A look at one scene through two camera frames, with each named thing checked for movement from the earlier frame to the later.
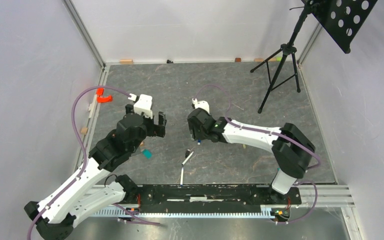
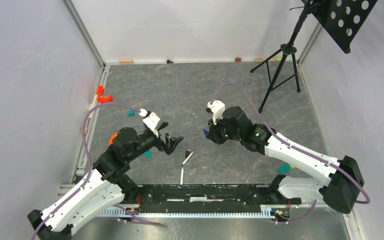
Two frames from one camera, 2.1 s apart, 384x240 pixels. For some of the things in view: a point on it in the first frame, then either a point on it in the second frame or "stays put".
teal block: (147, 153) stays put
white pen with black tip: (187, 158) stays put
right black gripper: (194, 135) to (213, 133)
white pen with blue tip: (182, 177) stays put
